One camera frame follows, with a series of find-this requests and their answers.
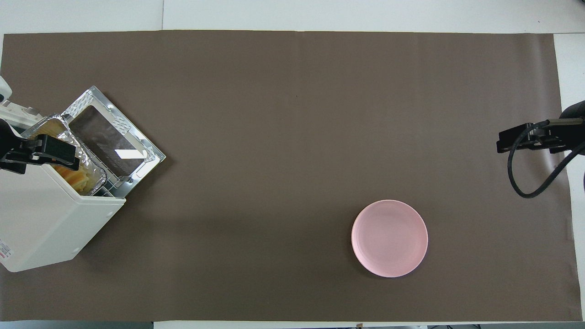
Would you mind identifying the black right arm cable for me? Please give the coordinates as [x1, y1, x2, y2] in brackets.
[508, 119, 585, 199]

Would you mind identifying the brown table mat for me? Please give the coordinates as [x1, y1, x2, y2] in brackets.
[0, 30, 583, 323]

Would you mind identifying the sliced yellow bread loaf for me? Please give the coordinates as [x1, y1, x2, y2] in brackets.
[34, 129, 99, 192]

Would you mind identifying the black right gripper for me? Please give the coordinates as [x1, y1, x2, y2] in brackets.
[497, 101, 585, 154]

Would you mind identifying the pink round plate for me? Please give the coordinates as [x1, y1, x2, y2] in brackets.
[351, 200, 429, 278]

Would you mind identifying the cream toaster oven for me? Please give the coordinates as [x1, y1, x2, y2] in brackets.
[0, 103, 127, 273]

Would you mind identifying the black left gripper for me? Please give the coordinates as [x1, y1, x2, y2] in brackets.
[0, 119, 81, 175]

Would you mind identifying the glass oven door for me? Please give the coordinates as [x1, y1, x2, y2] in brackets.
[61, 85, 166, 198]

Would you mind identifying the aluminium foil tray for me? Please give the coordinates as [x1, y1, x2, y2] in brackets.
[21, 114, 108, 196]

